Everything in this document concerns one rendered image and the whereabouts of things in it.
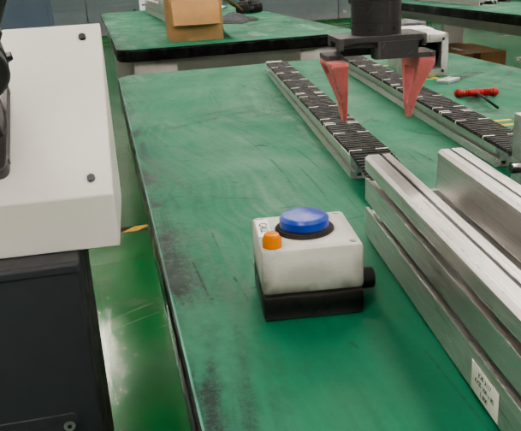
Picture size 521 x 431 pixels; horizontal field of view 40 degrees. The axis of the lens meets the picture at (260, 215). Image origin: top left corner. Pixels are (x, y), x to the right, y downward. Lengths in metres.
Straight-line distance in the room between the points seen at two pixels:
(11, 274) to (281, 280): 0.29
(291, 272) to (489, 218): 0.17
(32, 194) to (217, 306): 0.24
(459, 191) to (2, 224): 0.44
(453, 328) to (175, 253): 0.31
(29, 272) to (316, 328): 0.31
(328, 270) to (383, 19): 0.36
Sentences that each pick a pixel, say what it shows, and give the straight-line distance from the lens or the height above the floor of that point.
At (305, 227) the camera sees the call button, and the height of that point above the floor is 0.85.
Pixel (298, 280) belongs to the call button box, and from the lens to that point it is 0.55.
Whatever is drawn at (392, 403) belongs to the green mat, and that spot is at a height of 0.78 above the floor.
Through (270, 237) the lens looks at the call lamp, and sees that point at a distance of 0.54.
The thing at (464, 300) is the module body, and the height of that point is 0.84.
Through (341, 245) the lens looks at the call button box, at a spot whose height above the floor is 0.84.
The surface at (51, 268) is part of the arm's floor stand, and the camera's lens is 0.73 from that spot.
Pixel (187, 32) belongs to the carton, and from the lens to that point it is 2.78.
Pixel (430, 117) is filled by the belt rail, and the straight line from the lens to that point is 1.22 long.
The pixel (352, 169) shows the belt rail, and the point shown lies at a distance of 0.92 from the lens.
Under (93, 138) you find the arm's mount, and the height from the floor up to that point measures 0.88.
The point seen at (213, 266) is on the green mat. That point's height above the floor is 0.78.
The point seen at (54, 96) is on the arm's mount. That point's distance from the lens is 0.81.
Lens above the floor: 1.05
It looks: 20 degrees down
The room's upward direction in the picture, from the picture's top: 3 degrees counter-clockwise
